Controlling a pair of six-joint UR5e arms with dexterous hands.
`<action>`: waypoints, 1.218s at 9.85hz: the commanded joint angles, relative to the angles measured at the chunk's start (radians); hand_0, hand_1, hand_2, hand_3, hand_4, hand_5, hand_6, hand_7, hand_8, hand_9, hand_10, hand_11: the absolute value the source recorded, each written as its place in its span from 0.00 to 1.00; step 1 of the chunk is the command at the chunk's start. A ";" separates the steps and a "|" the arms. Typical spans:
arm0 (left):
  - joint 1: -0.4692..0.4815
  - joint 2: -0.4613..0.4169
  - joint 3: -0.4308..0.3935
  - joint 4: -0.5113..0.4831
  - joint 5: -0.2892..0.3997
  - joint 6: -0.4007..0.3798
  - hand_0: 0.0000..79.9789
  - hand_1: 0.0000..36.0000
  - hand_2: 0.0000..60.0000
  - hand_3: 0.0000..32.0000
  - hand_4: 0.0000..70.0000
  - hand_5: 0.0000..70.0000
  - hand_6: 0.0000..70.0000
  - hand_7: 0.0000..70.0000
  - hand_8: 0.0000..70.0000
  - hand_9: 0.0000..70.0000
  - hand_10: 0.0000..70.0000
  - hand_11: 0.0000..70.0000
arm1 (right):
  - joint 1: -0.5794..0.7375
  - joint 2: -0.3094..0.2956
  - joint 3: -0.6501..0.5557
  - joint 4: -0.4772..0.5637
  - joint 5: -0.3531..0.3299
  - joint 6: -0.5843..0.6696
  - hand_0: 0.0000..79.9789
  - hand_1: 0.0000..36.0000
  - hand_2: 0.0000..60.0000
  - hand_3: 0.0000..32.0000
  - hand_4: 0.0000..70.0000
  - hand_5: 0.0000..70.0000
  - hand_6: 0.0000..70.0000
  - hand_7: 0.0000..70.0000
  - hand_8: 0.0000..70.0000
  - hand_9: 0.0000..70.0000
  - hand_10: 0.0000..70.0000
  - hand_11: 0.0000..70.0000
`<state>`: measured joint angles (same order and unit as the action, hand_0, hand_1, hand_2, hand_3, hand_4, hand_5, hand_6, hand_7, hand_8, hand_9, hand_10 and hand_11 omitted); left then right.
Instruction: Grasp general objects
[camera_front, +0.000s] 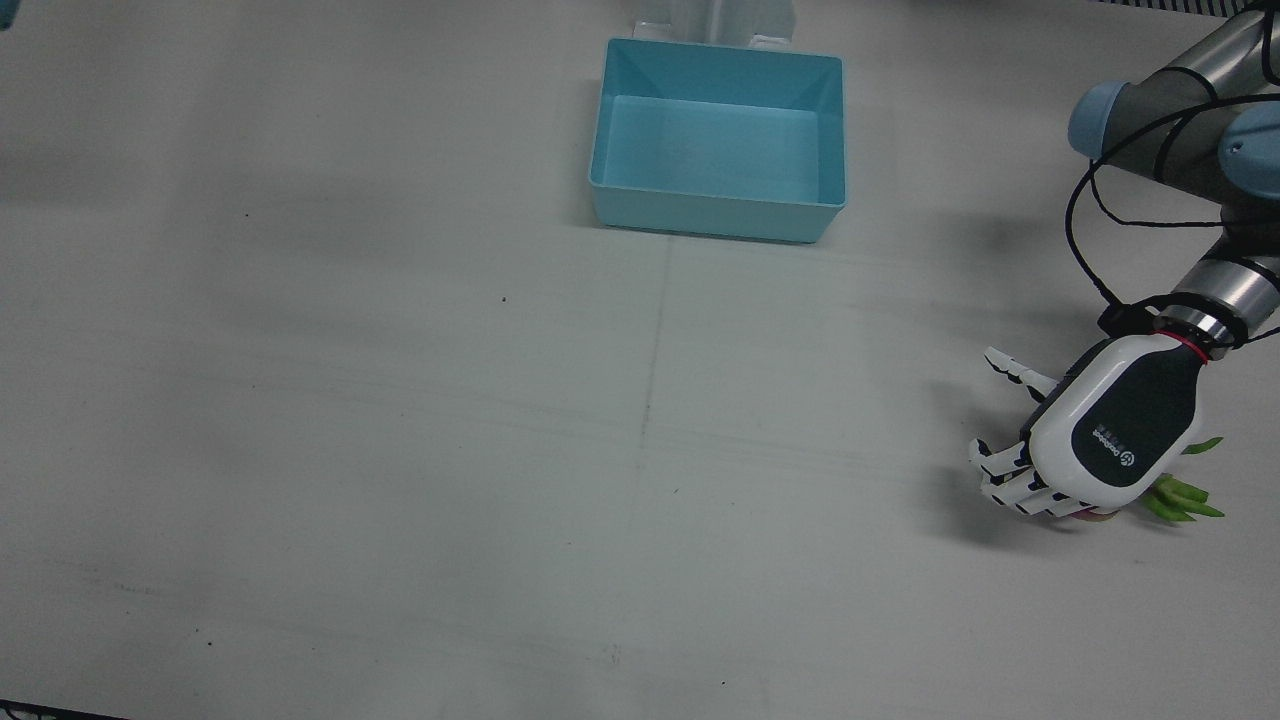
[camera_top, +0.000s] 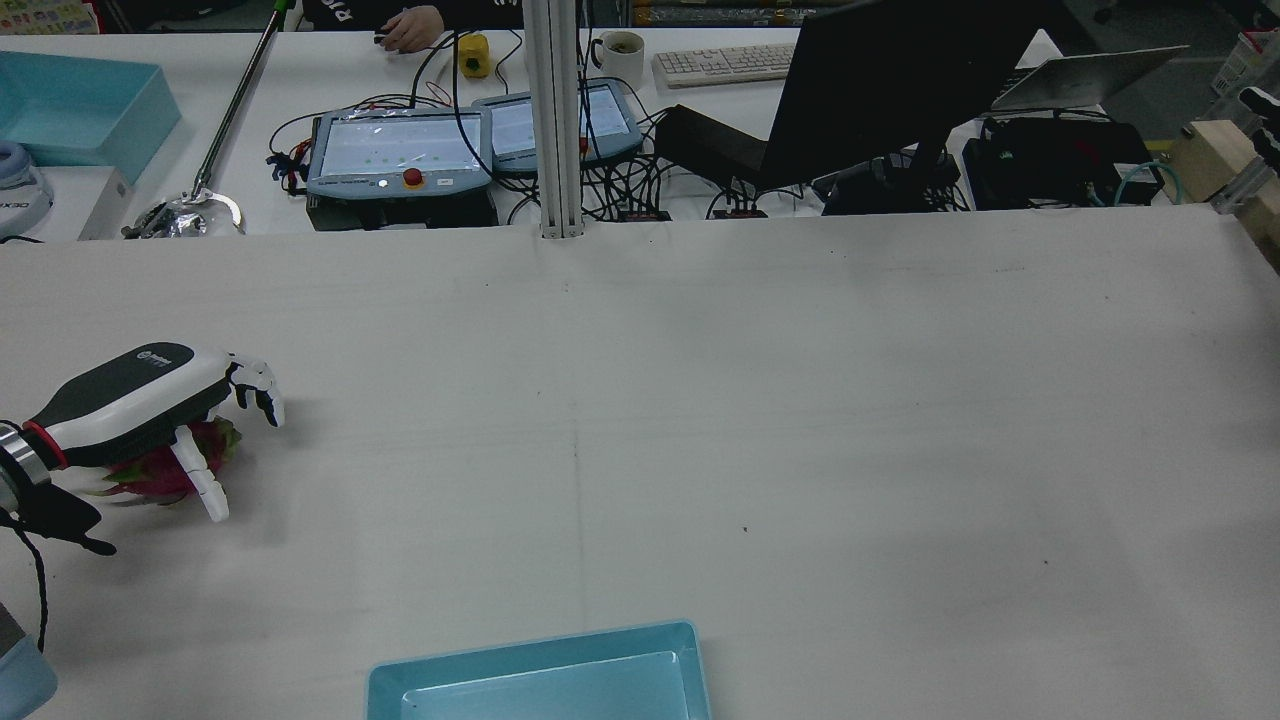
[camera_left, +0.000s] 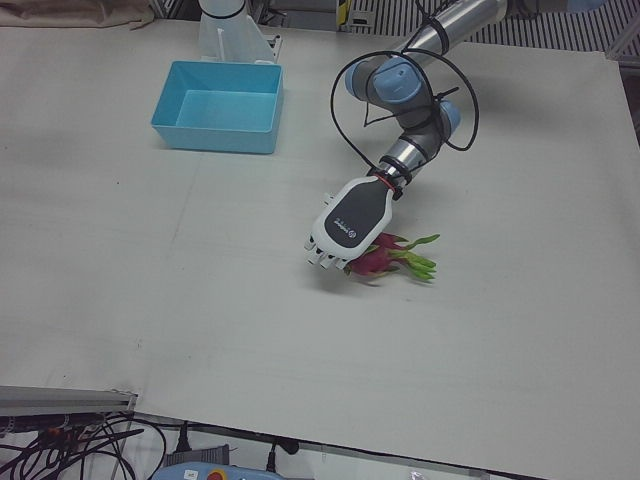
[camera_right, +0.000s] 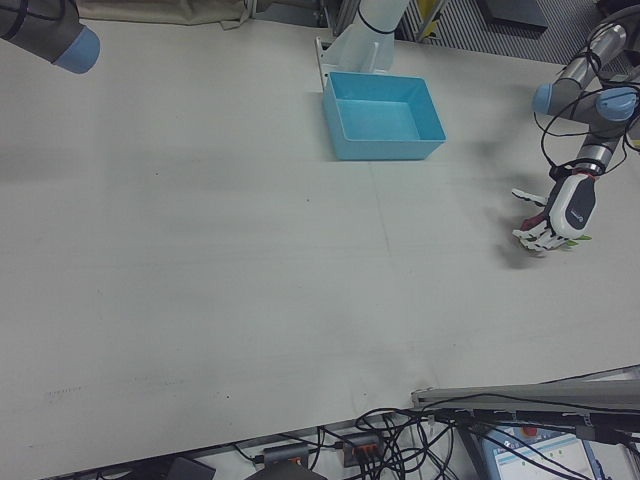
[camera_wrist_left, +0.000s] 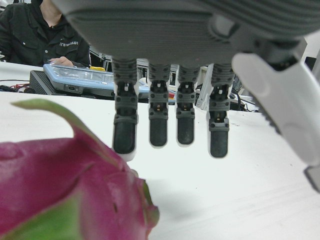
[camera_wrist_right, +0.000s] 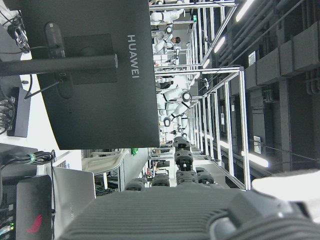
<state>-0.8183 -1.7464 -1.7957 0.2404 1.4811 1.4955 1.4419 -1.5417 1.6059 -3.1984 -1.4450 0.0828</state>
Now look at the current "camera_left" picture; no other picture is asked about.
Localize light blue plastic bin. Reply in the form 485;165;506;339
150;60;286;157

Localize white grey robot hand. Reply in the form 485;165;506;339
303;174;394;273

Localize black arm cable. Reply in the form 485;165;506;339
329;0;480;175

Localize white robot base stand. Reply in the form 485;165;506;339
198;0;285;66

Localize aluminium table rail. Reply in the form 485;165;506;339
0;384;140;417

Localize black floor cable bundle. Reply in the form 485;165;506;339
0;412;167;480

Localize brown cardboard sheet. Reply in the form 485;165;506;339
0;0;157;32

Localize pink dragon fruit green scales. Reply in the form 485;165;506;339
342;233;442;287

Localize blue teach pendant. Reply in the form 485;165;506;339
151;457;252;480

